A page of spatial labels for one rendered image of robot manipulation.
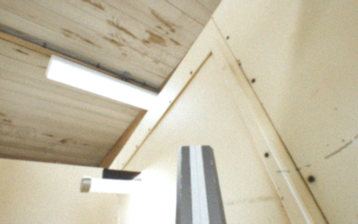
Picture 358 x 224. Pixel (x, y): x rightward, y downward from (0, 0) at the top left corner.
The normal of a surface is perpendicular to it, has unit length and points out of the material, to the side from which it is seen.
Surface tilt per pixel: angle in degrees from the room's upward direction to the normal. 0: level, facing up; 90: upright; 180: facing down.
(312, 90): 90
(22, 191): 90
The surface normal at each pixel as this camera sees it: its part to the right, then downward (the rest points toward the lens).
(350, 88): -0.84, -0.22
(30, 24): 0.16, 0.76
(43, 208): 0.50, -0.62
